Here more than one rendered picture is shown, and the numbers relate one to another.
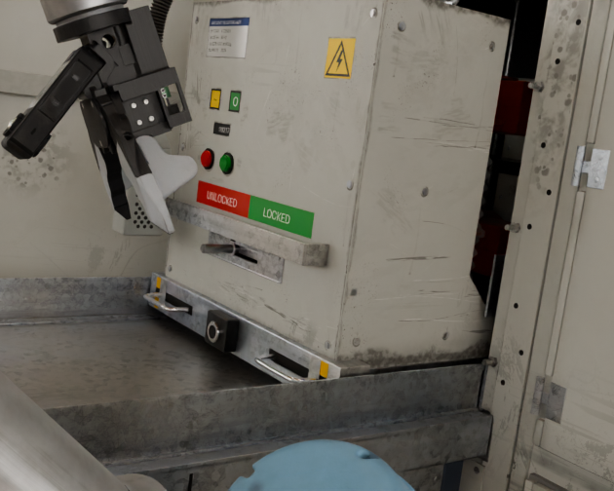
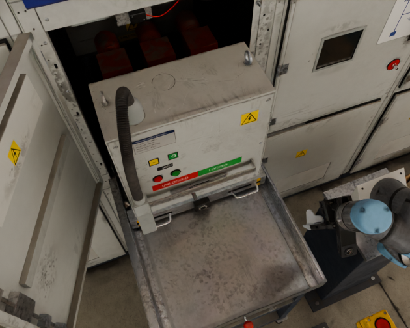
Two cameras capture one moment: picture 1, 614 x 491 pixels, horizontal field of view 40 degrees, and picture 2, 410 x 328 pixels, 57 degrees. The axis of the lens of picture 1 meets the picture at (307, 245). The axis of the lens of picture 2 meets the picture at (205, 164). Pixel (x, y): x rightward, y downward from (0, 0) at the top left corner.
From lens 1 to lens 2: 157 cm
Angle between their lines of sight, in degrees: 73
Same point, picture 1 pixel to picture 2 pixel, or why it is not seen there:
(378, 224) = not seen: hidden behind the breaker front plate
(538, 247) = not seen: hidden behind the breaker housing
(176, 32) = (34, 152)
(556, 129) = (261, 62)
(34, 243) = (67, 280)
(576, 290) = (278, 97)
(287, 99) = (216, 140)
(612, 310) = (290, 95)
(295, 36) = (216, 122)
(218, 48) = (148, 148)
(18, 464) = not seen: outside the picture
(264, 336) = (224, 191)
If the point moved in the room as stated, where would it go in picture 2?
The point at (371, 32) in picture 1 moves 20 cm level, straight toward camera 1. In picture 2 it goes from (267, 105) to (337, 122)
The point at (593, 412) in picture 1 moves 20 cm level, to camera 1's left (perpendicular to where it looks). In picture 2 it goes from (285, 116) to (276, 154)
